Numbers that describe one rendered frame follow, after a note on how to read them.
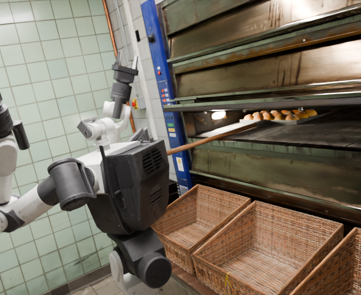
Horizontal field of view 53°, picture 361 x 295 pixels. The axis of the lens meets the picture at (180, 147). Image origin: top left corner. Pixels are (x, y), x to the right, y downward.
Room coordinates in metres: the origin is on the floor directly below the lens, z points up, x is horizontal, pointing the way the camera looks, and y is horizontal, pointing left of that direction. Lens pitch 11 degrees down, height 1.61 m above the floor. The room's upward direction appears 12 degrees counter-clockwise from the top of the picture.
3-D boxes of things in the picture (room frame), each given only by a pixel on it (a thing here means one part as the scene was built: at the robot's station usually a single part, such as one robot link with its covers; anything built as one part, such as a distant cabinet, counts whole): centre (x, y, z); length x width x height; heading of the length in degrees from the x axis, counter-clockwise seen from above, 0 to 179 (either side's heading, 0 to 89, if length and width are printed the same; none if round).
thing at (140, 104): (3.00, 0.26, 1.46); 0.10 x 0.07 x 0.10; 29
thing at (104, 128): (1.33, 0.28, 1.47); 0.10 x 0.07 x 0.09; 149
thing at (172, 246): (2.08, 0.00, 0.72); 0.56 x 0.49 x 0.28; 29
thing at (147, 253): (1.25, 0.23, 1.00); 0.28 x 0.13 x 0.18; 30
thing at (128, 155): (1.29, 0.23, 1.27); 0.34 x 0.30 x 0.36; 149
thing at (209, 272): (1.56, -0.29, 0.72); 0.56 x 0.49 x 0.28; 30
